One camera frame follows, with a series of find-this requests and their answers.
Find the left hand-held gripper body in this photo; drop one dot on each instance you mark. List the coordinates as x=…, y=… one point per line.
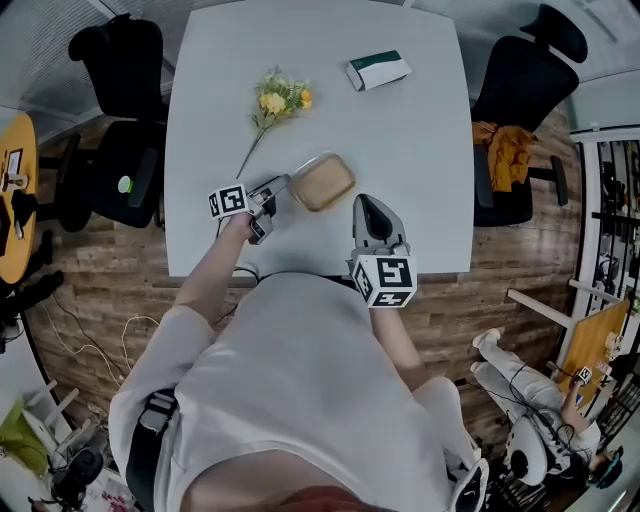
x=227, y=201

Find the white green tissue box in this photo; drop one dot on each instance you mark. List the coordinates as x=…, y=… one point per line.
x=382, y=72

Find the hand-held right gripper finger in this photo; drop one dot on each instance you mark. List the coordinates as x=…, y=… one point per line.
x=360, y=225
x=395, y=232

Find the yellow artificial flower bunch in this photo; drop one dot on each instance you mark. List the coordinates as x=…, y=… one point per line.
x=280, y=97

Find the person's white shirt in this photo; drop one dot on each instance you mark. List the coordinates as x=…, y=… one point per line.
x=300, y=375

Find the person's left forearm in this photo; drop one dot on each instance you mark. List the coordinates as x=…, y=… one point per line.
x=215, y=272

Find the orange cloth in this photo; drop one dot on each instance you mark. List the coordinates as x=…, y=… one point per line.
x=507, y=152

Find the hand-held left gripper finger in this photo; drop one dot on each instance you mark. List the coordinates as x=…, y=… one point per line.
x=270, y=186

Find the person's right forearm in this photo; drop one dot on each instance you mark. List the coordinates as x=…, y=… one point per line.
x=395, y=345

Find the black round device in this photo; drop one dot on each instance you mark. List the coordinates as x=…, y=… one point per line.
x=77, y=475

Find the yellow round table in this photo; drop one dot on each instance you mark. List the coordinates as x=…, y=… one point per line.
x=20, y=250

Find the wooden desk with white frame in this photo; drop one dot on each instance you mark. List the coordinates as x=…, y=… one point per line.
x=595, y=345

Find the black metal shelf rack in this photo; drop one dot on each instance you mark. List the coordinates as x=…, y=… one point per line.
x=615, y=225

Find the dark brown notebook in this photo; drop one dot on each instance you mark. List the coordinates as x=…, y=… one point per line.
x=5, y=230

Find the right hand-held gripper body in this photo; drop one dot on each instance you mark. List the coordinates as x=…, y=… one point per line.
x=385, y=277

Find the white framed card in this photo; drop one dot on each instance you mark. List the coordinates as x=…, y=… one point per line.
x=13, y=161

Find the black pouch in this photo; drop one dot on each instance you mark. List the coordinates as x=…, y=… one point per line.
x=24, y=210

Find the black office chair with headrest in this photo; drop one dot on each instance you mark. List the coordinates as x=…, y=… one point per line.
x=530, y=85

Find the green paper cup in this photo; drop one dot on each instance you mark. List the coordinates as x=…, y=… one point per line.
x=125, y=185

